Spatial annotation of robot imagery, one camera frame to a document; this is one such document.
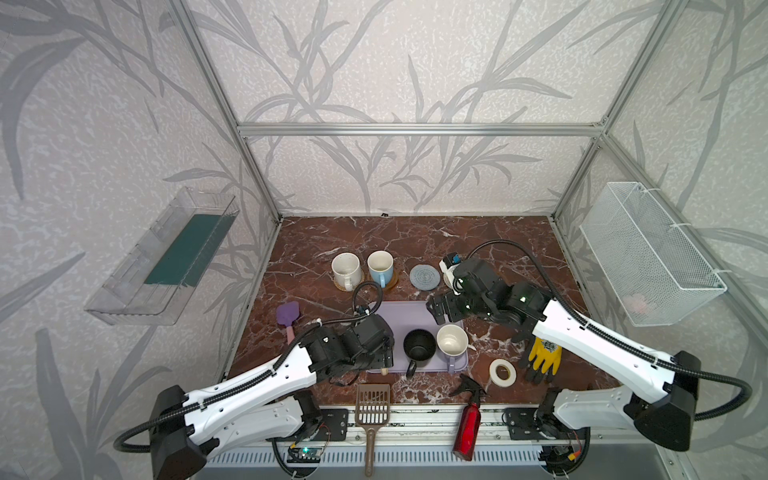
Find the pink object in basket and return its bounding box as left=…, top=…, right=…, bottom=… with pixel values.
left=622, top=293, right=656, bottom=316

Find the red spray bottle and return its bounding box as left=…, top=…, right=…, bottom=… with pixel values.
left=451, top=374, right=487, bottom=461

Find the yellow black work glove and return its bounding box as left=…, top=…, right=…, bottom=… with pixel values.
left=519, top=337, right=563, bottom=385

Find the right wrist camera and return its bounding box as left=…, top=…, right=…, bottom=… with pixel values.
left=439, top=252, right=461, bottom=289

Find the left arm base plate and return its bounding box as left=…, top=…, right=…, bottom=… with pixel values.
left=305, top=407, right=352, bottom=442

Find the green sponge pad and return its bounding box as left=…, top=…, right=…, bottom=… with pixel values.
left=144, top=214, right=236, bottom=287

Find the clear plastic wall shelf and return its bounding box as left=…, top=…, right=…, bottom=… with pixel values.
left=85, top=187, right=240, bottom=326

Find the grey-blue felt coaster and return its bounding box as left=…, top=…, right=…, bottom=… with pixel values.
left=409, top=264, right=442, bottom=291

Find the white tape roll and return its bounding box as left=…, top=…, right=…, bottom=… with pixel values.
left=489, top=358, right=517, bottom=388

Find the white wire basket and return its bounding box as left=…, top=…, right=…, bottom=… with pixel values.
left=580, top=182, right=727, bottom=327

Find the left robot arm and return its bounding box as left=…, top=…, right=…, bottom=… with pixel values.
left=113, top=314, right=394, bottom=479

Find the white speckled mug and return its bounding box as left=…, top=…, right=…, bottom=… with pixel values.
left=331, top=252, right=363, bottom=292

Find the brown litter scoop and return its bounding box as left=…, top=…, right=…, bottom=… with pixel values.
left=355, top=383, right=391, bottom=478

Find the white and blue mug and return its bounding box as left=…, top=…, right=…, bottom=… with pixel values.
left=367, top=250, right=394, bottom=289

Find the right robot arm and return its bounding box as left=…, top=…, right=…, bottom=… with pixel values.
left=427, top=254, right=752, bottom=451

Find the brown wooden coaster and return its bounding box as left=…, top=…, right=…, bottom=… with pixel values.
left=366, top=270, right=399, bottom=292

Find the purple small object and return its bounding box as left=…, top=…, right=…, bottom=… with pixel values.
left=276, top=301, right=300, bottom=328

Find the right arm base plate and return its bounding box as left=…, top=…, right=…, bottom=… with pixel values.
left=502, top=407, right=591, bottom=441

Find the white mug lilac handle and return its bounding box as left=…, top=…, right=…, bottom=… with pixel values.
left=436, top=324, right=469, bottom=374

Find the black mug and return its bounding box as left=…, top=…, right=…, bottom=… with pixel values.
left=403, top=329, right=437, bottom=379

